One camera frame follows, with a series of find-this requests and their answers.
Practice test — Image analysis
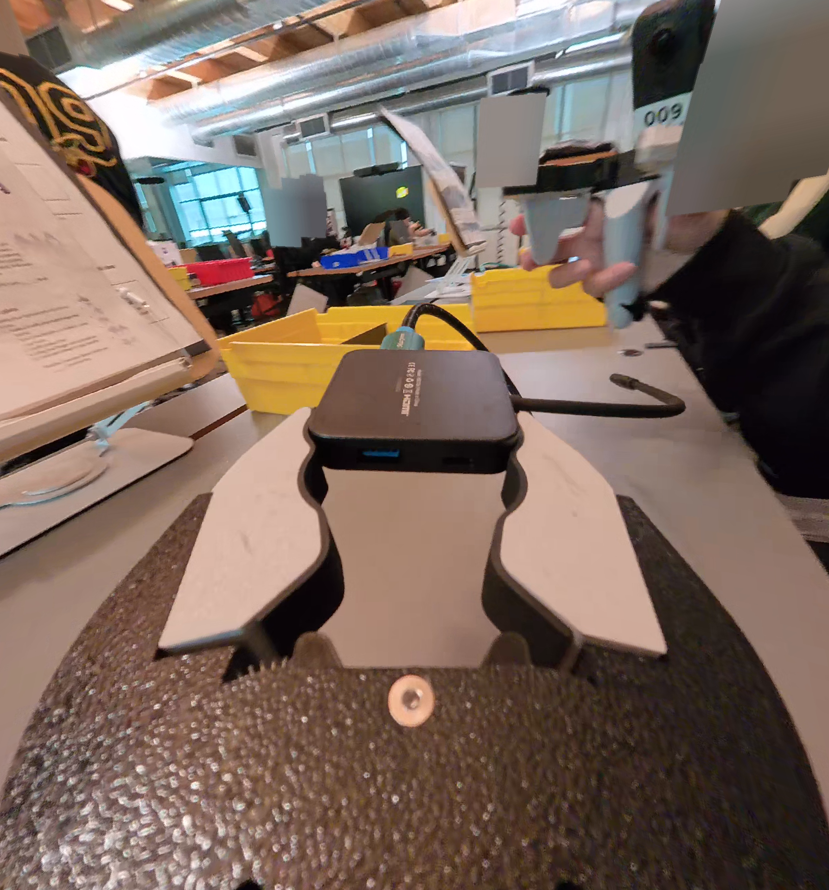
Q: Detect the black television screen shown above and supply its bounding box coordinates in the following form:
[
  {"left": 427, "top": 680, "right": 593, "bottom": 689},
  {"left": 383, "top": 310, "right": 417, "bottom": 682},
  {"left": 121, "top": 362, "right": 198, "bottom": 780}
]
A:
[{"left": 338, "top": 165, "right": 427, "bottom": 241}]

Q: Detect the printed paper sheet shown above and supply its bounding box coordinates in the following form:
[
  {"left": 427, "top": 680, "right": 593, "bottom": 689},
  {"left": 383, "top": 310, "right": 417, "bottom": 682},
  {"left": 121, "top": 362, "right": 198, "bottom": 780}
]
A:
[{"left": 0, "top": 66, "right": 205, "bottom": 426}]

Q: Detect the grey desk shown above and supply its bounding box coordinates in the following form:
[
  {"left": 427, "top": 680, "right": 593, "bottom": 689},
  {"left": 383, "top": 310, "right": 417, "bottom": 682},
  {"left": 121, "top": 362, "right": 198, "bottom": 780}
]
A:
[{"left": 0, "top": 323, "right": 829, "bottom": 890}]

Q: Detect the person's right forearm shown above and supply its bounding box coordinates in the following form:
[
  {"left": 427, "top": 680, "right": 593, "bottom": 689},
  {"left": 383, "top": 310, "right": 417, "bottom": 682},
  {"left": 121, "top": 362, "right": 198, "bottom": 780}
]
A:
[{"left": 640, "top": 160, "right": 829, "bottom": 491}]

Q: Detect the red plastic bin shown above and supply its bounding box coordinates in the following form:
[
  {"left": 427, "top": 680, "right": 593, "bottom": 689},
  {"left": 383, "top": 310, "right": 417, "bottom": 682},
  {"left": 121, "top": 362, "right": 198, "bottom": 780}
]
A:
[{"left": 181, "top": 256, "right": 255, "bottom": 287}]

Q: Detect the black square hub adapter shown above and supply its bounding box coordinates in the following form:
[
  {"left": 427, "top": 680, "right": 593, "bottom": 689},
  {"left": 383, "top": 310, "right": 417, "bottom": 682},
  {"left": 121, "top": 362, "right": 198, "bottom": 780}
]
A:
[{"left": 305, "top": 349, "right": 524, "bottom": 477}]

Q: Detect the yellow plastic bin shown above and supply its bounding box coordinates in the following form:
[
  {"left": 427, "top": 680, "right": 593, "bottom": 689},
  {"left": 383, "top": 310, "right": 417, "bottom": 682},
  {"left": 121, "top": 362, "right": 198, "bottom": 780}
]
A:
[
  {"left": 217, "top": 306, "right": 484, "bottom": 416},
  {"left": 470, "top": 264, "right": 609, "bottom": 333}
]

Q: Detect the black gold-patterned cap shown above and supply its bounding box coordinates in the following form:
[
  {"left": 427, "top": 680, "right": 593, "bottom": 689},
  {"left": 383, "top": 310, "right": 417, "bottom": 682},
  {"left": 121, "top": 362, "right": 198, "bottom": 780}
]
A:
[{"left": 0, "top": 45, "right": 144, "bottom": 227}]

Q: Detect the blue plastic bin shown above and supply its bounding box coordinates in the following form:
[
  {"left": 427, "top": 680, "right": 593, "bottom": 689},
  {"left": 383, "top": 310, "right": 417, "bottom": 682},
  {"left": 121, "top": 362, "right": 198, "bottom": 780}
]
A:
[{"left": 319, "top": 245, "right": 392, "bottom": 272}]

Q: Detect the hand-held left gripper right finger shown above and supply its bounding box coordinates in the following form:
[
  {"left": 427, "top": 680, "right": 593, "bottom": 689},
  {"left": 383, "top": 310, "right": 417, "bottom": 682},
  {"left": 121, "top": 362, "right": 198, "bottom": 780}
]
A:
[{"left": 480, "top": 417, "right": 669, "bottom": 673}]

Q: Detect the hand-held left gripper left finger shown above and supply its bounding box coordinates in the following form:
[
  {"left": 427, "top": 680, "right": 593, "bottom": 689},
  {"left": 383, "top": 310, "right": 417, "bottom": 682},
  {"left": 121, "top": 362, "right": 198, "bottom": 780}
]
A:
[{"left": 157, "top": 407, "right": 347, "bottom": 663}]

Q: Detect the silver ventilation duct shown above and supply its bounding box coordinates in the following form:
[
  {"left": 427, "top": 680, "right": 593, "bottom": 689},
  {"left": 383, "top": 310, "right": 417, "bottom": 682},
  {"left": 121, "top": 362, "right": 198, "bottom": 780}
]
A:
[{"left": 153, "top": 0, "right": 641, "bottom": 143}]

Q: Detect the wooden document stand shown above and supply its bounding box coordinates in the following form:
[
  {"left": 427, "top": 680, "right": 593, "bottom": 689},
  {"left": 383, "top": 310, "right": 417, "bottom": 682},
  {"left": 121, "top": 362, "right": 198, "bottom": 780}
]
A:
[{"left": 0, "top": 56, "right": 222, "bottom": 574}]

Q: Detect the braided cable with green plugs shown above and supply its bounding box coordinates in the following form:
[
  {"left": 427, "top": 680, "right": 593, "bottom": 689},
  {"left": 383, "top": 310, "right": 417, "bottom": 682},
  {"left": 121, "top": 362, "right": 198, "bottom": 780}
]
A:
[{"left": 378, "top": 303, "right": 514, "bottom": 390}]

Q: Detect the person's right hand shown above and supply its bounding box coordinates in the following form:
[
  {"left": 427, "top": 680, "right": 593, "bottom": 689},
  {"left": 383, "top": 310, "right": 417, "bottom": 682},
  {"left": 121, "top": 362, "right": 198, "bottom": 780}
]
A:
[{"left": 508, "top": 200, "right": 730, "bottom": 300}]

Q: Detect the white document stand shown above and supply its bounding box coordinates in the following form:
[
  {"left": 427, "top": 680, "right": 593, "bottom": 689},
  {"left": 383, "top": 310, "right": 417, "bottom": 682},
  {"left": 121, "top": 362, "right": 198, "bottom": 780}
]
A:
[{"left": 378, "top": 104, "right": 491, "bottom": 257}]

